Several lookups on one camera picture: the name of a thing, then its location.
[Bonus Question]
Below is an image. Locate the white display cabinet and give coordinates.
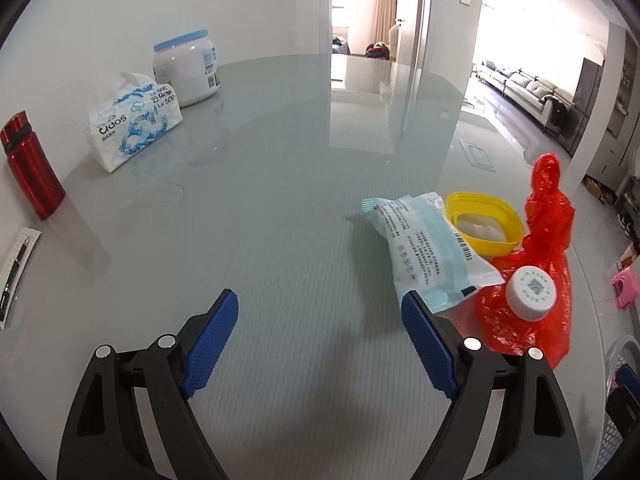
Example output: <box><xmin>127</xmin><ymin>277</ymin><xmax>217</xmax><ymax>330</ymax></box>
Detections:
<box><xmin>602</xmin><ymin>25</ymin><xmax>640</xmax><ymax>173</ymax></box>

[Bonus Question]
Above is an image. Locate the shoe rack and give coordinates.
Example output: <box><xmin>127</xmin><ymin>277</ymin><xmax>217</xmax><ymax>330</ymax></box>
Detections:
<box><xmin>612</xmin><ymin>180</ymin><xmax>640</xmax><ymax>233</ymax></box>

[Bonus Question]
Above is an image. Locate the white bottle cap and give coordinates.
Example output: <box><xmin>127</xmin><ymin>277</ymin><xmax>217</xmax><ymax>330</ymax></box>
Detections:
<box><xmin>504</xmin><ymin>266</ymin><xmax>559</xmax><ymax>322</ymax></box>

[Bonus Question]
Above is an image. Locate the red metal bottle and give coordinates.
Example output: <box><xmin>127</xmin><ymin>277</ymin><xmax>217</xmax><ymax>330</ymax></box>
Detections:
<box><xmin>0</xmin><ymin>111</ymin><xmax>67</xmax><ymax>221</ymax></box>

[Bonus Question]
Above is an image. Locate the grey sofa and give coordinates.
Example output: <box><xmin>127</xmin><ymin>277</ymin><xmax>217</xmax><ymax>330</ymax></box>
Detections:
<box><xmin>475</xmin><ymin>60</ymin><xmax>576</xmax><ymax>127</ymax></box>

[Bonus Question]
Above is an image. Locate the red plastic bag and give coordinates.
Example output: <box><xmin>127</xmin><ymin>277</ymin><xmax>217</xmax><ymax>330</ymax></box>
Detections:
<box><xmin>475</xmin><ymin>152</ymin><xmax>576</xmax><ymax>369</ymax></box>

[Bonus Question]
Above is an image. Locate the white blue tissue pack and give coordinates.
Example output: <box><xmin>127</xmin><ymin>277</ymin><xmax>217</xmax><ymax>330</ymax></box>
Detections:
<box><xmin>86</xmin><ymin>71</ymin><xmax>184</xmax><ymax>175</ymax></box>

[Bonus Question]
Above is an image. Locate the dark jacket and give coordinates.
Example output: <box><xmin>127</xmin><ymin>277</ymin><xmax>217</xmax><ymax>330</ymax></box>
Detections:
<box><xmin>547</xmin><ymin>97</ymin><xmax>571</xmax><ymax>133</ymax></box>

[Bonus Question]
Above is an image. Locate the pink plastic stool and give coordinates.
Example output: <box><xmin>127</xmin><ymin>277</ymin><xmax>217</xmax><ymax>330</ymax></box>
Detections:
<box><xmin>611</xmin><ymin>265</ymin><xmax>640</xmax><ymax>310</ymax></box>

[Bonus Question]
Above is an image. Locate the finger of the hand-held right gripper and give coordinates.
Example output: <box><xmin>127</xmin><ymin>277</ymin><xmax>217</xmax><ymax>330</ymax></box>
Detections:
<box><xmin>605</xmin><ymin>365</ymin><xmax>640</xmax><ymax>442</ymax></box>

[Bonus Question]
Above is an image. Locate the white jar with blue lid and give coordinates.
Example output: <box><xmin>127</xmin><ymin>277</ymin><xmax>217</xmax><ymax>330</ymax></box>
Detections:
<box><xmin>151</xmin><ymin>30</ymin><xmax>222</xmax><ymax>108</ymax></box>

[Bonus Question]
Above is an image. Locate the light blue mask packet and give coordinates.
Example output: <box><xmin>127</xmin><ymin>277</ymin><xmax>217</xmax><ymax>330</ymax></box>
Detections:
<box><xmin>361</xmin><ymin>192</ymin><xmax>506</xmax><ymax>316</ymax></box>

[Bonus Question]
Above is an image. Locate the grey perforated plastic basket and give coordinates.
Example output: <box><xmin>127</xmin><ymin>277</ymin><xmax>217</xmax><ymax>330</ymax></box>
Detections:
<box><xmin>592</xmin><ymin>335</ymin><xmax>640</xmax><ymax>477</ymax></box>

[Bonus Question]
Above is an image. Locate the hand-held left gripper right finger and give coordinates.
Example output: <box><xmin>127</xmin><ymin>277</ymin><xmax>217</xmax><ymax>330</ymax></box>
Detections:
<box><xmin>401</xmin><ymin>290</ymin><xmax>585</xmax><ymax>480</ymax></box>

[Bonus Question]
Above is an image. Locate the yellow plastic lid container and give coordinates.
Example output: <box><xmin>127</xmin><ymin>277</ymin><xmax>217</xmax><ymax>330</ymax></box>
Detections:
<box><xmin>445</xmin><ymin>191</ymin><xmax>526</xmax><ymax>256</ymax></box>

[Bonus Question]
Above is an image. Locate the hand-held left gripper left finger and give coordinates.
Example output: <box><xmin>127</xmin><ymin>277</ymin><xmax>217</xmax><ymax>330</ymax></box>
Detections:
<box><xmin>57</xmin><ymin>288</ymin><xmax>240</xmax><ymax>480</ymax></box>

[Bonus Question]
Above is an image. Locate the dark refrigerator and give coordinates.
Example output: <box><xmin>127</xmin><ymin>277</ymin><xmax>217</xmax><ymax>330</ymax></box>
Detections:
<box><xmin>567</xmin><ymin>57</ymin><xmax>609</xmax><ymax>154</ymax></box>

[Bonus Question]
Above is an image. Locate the black pen on paper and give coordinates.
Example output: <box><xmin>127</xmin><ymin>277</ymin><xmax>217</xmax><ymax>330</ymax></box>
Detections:
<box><xmin>0</xmin><ymin>226</ymin><xmax>42</xmax><ymax>330</ymax></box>

